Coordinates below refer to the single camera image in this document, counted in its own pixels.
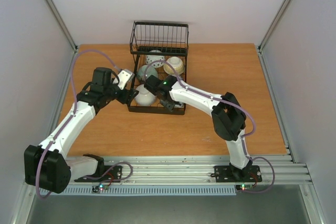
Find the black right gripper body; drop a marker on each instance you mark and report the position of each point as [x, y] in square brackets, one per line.
[166, 103]

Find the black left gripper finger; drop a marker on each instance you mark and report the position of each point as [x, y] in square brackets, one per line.
[129, 98]
[133, 92]

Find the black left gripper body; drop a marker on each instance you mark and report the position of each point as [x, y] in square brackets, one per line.
[122, 99]

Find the plain white bowl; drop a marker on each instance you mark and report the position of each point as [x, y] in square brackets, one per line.
[144, 97]

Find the celadon green bowl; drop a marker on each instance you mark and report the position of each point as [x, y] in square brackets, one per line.
[144, 72]

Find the red patterned bowl dotted outside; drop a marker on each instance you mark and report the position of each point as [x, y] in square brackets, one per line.
[157, 59]

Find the blue yellow floral bowl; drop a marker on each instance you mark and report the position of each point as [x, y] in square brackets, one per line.
[174, 64]

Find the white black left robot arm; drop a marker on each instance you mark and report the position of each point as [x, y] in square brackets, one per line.
[46, 165]

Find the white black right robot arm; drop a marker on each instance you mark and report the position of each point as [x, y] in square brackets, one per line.
[227, 115]

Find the left LED circuit board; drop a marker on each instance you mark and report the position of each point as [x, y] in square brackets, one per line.
[99, 188]

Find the led circuit board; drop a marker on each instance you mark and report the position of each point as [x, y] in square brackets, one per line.
[99, 188]
[245, 187]

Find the right LED circuit board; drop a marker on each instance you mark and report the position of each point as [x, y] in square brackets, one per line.
[245, 187]

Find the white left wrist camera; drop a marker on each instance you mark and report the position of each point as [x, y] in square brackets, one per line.
[124, 77]

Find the black wire dish rack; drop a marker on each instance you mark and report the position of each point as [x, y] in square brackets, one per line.
[158, 38]

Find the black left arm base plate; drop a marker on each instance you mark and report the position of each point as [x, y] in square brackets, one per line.
[108, 174]

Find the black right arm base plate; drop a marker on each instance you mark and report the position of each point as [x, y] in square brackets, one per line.
[231, 174]

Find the aluminium front rail frame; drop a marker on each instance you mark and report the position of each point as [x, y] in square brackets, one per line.
[183, 149]

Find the light blue slotted cable duct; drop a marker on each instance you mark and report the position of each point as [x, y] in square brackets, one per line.
[154, 190]

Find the left aluminium corner post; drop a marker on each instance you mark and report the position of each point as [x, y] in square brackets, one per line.
[61, 23]

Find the aluminium corner post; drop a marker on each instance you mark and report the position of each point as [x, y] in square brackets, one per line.
[61, 23]
[279, 14]

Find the right aluminium corner post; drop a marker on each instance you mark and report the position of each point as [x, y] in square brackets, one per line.
[279, 14]

